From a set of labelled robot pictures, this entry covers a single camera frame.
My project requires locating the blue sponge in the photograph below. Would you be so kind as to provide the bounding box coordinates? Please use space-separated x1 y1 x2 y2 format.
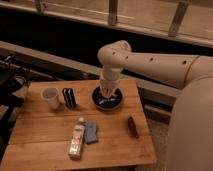
84 122 98 144

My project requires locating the dark round bowl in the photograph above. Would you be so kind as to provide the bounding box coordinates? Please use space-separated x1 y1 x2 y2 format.
92 87 123 110

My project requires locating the clear plastic cup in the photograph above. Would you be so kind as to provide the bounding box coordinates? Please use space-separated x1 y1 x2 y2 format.
41 87 60 110

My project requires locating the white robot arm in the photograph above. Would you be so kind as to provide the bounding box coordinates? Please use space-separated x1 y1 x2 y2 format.
97 40 213 171

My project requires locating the black equipment at left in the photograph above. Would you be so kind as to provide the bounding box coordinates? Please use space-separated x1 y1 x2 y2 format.
0 55 29 161

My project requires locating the black white striped eraser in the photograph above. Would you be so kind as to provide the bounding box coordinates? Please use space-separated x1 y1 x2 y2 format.
62 88 76 108

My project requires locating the red brown small object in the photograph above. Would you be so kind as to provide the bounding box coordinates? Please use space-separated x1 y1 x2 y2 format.
128 116 139 138

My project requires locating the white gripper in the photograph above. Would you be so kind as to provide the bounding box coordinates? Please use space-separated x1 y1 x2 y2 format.
100 77 119 98

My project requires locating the wooden table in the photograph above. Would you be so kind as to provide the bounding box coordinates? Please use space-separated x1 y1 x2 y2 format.
0 79 156 171

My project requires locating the white plastic bottle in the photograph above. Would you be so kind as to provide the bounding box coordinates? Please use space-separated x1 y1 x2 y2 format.
69 117 85 160

